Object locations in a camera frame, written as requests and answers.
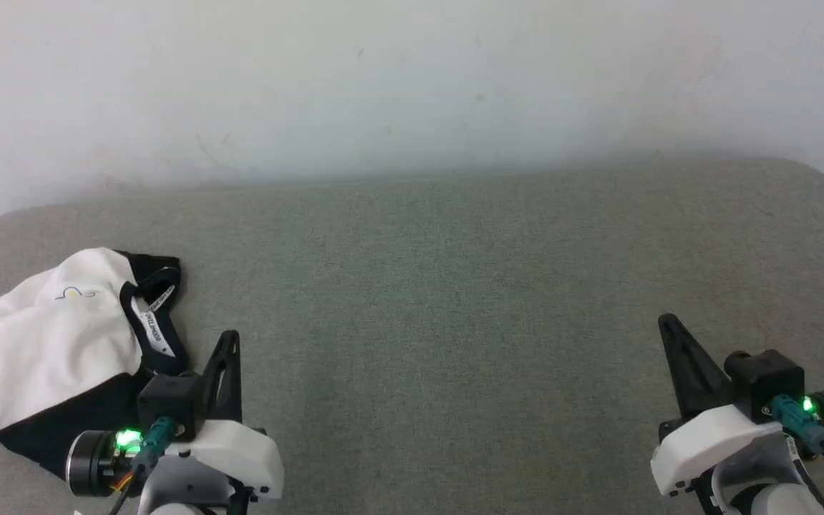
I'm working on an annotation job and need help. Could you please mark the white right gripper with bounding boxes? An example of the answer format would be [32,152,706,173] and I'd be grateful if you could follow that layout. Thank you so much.
[652,313,785,496]

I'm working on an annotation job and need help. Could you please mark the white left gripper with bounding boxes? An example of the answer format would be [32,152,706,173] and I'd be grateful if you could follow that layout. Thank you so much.
[167,330,285,503]

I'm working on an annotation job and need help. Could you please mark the white and black shirt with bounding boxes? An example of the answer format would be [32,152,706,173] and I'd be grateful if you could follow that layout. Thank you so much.
[0,247,191,480]

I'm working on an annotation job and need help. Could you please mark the grey-green fabric sofa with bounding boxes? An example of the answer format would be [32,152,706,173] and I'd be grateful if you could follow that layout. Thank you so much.
[0,159,824,515]

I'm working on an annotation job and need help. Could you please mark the right teal-plug black cable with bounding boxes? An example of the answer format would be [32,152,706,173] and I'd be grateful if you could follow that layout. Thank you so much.
[770,393,824,481]

